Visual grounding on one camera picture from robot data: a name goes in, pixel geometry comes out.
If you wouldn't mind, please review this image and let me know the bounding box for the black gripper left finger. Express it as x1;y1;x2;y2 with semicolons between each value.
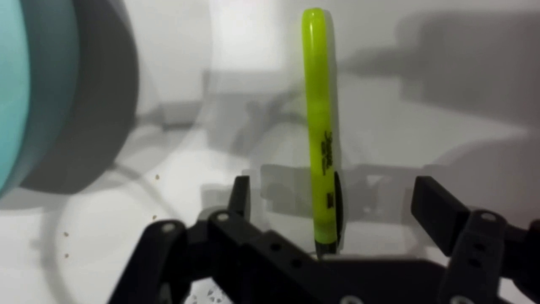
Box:
108;174;317;304

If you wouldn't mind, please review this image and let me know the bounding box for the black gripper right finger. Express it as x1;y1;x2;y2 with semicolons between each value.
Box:
410;174;540;304

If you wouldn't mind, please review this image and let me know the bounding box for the lime green highlighter pen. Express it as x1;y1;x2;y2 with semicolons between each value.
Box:
300;5;344;259

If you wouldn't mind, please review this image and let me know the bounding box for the teal bowl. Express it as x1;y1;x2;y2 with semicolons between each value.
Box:
0;0;81;199

